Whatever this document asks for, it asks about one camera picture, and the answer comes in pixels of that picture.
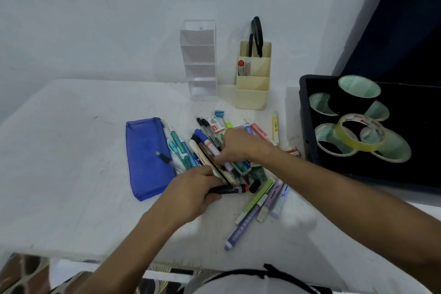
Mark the person's right forearm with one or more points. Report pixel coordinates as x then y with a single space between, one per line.
344 200

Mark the person's left hand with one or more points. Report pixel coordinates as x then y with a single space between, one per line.
189 197

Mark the yellow clear tape roll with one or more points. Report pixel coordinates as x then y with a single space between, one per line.
344 138

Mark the cream pen holder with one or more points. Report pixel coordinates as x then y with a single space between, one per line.
251 94

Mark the red capped black marker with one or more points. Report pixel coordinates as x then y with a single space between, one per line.
231 189

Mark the red capped white marker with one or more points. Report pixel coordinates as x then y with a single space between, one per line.
240 63

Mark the pile of pens and markers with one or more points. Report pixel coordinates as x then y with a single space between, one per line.
255 204

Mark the person's right hand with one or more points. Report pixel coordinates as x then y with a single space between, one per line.
246 149

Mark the person's left forearm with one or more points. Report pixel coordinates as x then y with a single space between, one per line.
127 262

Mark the patterned floor mat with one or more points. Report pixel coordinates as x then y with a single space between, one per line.
24 273

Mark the small blue sharpener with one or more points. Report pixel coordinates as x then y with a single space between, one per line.
219 114

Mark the dark blue curtain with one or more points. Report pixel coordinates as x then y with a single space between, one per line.
406 21

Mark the black plastic tray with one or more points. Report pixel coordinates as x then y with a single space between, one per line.
423 114

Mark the blue mesh pencil pouch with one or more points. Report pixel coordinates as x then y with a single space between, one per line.
148 159

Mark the clear tiered organizer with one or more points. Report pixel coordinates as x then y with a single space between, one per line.
200 73

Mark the white eraser red label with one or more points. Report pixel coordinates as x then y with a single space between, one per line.
216 125

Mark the small black cap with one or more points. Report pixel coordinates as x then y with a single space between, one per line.
255 186

